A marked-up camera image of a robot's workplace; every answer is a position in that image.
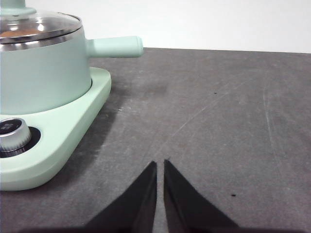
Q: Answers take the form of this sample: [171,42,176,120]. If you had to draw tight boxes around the mint green breakfast maker base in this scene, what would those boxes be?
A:
[0,66,113,191]

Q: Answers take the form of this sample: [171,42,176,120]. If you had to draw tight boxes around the mint green pot with handle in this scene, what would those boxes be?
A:
[0,25,144,115]

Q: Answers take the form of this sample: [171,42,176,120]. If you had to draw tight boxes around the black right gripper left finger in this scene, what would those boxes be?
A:
[82,161,158,233]

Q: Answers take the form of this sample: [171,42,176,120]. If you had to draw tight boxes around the glass lid with green knob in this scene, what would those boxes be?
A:
[0,0,83,46]

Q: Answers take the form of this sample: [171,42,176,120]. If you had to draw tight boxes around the silver control knob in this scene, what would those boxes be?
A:
[0,117,32,152]

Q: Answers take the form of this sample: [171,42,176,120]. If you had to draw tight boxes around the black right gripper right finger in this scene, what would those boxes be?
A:
[163,159,244,233]

